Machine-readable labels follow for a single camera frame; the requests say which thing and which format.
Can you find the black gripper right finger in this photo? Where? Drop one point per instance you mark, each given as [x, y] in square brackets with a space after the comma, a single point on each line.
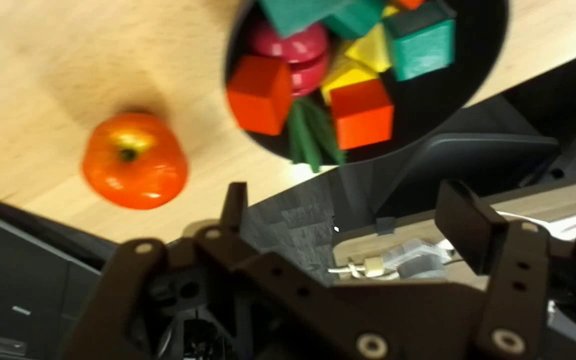
[528, 292]

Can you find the teal wooden block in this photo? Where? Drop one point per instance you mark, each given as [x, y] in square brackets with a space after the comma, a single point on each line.
[420, 43]

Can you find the red orange apple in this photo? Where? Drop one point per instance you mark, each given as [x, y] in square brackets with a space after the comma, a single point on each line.
[134, 166]

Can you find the yellow wooden block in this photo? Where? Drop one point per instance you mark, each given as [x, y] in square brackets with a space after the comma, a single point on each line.
[371, 51]
[344, 77]

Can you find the wooden office desk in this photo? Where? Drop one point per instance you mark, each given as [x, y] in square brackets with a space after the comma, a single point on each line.
[569, 202]

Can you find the black bowl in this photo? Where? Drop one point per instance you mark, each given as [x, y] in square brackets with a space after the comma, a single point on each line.
[481, 41]

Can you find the red radish toy green leaves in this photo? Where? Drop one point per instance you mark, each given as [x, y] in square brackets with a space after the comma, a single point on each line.
[289, 43]

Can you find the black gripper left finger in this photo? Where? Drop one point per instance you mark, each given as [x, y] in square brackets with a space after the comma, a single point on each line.
[248, 301]

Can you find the black office chair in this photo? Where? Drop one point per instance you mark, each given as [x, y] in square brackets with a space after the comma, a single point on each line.
[460, 166]

